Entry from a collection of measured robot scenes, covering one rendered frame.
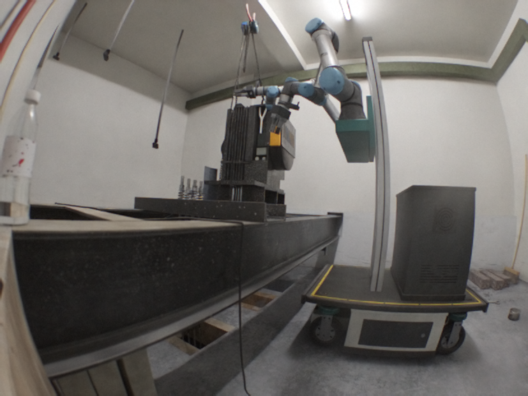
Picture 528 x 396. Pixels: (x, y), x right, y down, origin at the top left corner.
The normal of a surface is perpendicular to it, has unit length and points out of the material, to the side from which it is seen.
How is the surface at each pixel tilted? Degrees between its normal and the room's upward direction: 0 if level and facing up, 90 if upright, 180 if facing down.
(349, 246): 90
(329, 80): 97
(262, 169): 90
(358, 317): 90
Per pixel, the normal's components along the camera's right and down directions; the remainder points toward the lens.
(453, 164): -0.46, -0.07
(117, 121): 0.88, 0.03
